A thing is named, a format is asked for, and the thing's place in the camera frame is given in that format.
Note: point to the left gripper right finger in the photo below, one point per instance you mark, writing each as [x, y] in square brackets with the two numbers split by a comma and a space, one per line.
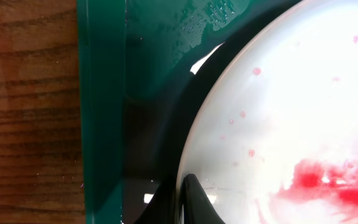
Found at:
[197, 207]

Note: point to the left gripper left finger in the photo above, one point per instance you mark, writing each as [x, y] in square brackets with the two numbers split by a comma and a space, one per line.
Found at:
[161, 208]

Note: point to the light blue plate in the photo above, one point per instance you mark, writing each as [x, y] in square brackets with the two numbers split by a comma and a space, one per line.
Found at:
[276, 139]

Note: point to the teal plastic tray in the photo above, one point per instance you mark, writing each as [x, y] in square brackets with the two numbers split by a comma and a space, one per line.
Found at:
[145, 68]

